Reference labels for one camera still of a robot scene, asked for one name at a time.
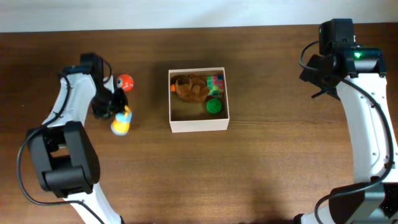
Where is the blue orange snail toy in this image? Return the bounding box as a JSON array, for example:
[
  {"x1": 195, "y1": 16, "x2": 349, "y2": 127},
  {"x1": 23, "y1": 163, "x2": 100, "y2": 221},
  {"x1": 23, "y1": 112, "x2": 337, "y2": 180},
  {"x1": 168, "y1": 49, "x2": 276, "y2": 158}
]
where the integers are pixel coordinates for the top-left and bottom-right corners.
[{"x1": 111, "y1": 105, "x2": 132, "y2": 136}]

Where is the red grey toy ball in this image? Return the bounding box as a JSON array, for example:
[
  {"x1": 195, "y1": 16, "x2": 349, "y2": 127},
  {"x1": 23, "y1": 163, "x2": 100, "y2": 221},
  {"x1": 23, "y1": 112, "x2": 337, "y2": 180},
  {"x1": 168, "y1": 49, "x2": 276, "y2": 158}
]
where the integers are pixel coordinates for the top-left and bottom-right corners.
[{"x1": 116, "y1": 74, "x2": 134, "y2": 92}]

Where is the brown plush toy animal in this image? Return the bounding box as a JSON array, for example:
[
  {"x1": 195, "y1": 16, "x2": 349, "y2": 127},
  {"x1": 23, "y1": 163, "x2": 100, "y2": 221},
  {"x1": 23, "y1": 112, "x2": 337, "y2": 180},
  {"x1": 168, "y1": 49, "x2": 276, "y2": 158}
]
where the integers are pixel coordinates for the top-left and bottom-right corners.
[{"x1": 172, "y1": 73, "x2": 210, "y2": 103}]

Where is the colourful puzzle cube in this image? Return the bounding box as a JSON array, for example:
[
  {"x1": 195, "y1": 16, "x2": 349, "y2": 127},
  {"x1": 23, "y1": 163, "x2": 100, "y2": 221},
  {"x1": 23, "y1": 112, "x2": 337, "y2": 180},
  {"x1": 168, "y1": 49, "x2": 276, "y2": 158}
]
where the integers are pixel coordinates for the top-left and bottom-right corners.
[{"x1": 206, "y1": 75, "x2": 225, "y2": 97}]

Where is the green lattice ball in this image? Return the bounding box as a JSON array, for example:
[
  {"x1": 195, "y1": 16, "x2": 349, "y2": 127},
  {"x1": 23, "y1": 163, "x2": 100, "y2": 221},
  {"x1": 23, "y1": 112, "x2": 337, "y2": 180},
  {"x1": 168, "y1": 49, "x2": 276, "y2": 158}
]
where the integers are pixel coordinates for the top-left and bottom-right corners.
[{"x1": 206, "y1": 98, "x2": 222, "y2": 114}]

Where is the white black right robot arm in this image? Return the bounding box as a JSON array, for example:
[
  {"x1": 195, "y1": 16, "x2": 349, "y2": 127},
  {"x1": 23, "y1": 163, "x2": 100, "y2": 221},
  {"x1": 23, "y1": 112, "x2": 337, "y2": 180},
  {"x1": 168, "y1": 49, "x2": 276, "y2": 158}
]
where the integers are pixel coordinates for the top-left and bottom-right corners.
[{"x1": 294, "y1": 19, "x2": 397, "y2": 223}]

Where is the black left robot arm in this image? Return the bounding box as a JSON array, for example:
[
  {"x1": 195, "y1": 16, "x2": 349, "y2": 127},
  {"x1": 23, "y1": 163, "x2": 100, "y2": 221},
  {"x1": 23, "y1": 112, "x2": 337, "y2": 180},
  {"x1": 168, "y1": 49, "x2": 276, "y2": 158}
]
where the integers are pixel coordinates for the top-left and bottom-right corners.
[{"x1": 21, "y1": 53, "x2": 128, "y2": 223}]

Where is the beige open cardboard box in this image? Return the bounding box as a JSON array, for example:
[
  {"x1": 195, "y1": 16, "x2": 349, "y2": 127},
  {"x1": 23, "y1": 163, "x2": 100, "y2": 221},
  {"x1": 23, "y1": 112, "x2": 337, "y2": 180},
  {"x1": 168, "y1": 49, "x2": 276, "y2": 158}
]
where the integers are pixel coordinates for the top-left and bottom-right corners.
[{"x1": 168, "y1": 67, "x2": 229, "y2": 133}]

